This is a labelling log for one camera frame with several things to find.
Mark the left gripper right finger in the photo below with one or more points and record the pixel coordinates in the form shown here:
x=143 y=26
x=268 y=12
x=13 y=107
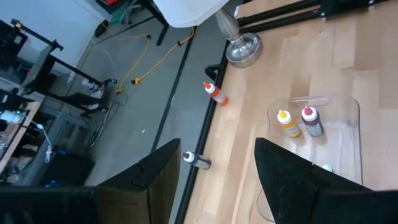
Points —
x=289 y=186

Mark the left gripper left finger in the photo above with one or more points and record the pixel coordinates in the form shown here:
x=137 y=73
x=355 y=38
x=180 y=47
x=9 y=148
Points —
x=155 y=174

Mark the large yellow-capped coloring bottle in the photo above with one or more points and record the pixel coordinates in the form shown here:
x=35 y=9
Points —
x=290 y=127

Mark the large pink-capped coloring bottle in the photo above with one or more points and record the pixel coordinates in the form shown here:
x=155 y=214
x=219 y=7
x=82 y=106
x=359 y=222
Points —
x=314 y=126

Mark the large red-capped coloring bottle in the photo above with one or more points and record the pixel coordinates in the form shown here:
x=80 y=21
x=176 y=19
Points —
x=217 y=95

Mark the large purple-capped coloring bottle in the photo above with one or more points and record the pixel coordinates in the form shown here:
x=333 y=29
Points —
x=200 y=161

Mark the clear plastic bin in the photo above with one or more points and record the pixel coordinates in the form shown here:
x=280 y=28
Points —
x=348 y=140

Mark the black computer case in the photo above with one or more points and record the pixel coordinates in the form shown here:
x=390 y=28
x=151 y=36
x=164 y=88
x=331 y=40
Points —
x=68 y=169

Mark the black equipment stand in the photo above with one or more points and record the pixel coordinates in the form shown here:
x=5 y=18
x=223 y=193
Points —
x=77 y=73

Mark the black work table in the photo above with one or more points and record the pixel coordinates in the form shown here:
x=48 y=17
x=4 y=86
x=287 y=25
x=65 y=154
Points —
x=161 y=34

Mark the silver table lamp white shade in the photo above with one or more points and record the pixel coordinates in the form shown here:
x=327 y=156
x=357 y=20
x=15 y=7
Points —
x=244 y=51

